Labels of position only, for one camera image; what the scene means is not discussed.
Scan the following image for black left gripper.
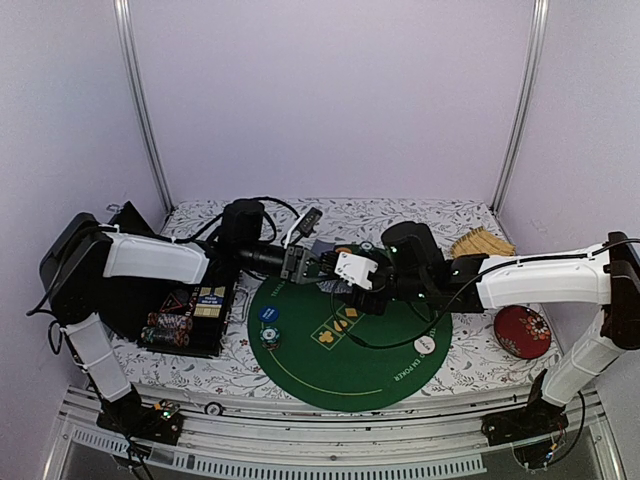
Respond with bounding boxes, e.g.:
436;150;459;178
239;242;333;286

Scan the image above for blue small blind button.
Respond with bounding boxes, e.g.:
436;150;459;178
258;305;280;324

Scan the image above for white dealer button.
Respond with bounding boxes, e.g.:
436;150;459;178
413;335;436;355

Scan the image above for blue playing card deck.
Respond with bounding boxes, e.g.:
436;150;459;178
311;240;352;295

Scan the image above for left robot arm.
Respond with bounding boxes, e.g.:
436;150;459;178
31;197;335;434

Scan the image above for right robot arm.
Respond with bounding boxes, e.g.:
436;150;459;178
333;221;639;436

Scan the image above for boxed texas holdem cards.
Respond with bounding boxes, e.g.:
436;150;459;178
192;286;226;319

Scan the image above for round green poker mat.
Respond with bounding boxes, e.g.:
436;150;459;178
247;278;453;412

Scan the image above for floral white tablecloth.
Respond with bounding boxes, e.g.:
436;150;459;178
113;199;561;400

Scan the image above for red floral round pouch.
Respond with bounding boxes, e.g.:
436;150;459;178
493;305;552;360

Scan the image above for lower near chip row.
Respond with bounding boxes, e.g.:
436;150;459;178
140;326;190;348

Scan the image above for chip row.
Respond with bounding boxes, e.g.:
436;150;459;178
140;326;190;348
147;312;193;333

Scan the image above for upper near chip row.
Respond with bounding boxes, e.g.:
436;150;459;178
147;312;193;333

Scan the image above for black poker chip case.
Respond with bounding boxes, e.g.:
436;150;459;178
77;200;245;358

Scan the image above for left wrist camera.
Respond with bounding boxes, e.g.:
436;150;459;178
282;207;323;248

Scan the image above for chrome case handle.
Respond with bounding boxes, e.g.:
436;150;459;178
233;288;251;324

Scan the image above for front aluminium rail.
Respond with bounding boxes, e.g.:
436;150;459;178
43;385;626;479

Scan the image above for fallen chip on rail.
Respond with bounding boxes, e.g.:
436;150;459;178
204;402;224;416

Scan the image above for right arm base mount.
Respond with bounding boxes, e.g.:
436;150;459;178
481;370;569;470

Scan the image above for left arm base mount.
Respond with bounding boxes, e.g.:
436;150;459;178
96;387;184;446

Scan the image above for right aluminium frame post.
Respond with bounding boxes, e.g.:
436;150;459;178
490;0;550;216

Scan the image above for aluminium frame post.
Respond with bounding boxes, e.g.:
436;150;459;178
113;0;174;214
490;0;550;216

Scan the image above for left aluminium frame post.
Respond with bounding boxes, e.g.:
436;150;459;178
113;0;174;214

